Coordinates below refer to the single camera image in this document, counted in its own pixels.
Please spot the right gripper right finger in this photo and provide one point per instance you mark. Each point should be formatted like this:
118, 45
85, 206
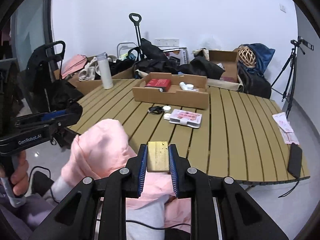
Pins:
220, 207

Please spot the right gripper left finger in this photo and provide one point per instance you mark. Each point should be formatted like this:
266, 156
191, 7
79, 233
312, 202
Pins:
97, 207

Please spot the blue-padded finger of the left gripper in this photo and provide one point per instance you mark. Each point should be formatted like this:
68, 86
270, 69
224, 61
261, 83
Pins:
53, 115

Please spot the small yellow box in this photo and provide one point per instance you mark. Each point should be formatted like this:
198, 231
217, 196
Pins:
158, 156

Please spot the pink patterned box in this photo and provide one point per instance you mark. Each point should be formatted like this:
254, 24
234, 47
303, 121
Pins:
185, 118

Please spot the small white round container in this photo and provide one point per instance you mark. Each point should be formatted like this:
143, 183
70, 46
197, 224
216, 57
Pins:
167, 116

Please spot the white round jar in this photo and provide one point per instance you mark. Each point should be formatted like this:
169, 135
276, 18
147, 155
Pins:
166, 108

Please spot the red printed box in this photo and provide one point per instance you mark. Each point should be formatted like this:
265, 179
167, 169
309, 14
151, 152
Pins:
162, 84

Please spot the white round lid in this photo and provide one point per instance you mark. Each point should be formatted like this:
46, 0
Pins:
189, 86

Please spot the white tube with label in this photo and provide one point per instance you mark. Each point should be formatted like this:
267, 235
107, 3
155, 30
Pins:
183, 86

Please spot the person's left hand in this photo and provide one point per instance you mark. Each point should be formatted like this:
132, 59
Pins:
19, 179

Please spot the pink bag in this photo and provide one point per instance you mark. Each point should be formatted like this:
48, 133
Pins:
76, 63

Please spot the person's pink clothed leg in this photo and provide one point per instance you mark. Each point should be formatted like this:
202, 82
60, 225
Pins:
103, 149

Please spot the beige canvas bag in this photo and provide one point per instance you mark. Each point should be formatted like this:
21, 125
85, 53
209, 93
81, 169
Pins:
91, 70

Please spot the white thermos bottle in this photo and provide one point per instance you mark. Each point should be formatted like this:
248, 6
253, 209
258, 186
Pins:
105, 72

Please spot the black smartphone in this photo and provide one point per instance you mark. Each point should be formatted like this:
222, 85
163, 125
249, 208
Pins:
295, 161

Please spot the brown cardboard tray box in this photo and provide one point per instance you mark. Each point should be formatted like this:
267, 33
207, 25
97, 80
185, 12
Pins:
196, 98

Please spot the white metal rack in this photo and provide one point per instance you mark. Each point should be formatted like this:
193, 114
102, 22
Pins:
123, 48

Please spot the black clothes pile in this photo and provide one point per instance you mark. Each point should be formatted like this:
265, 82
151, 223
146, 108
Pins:
155, 60

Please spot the printed product carton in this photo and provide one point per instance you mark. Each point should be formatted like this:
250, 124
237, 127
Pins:
178, 55

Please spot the open brown cardboard box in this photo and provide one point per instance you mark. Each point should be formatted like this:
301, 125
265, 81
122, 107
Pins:
229, 62

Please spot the woven rattan ball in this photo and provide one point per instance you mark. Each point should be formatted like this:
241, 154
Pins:
247, 56

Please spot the blue cloth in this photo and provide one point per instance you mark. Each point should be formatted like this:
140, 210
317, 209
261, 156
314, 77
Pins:
263, 56

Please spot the black bag with handle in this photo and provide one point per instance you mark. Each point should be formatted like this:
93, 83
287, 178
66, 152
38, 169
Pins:
43, 92

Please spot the black trolley handle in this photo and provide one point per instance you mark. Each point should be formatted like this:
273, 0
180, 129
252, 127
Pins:
136, 19

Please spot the white wall socket strip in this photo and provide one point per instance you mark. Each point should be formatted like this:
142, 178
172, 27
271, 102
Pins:
167, 42

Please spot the black camera tripod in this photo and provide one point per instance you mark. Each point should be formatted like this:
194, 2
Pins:
288, 93

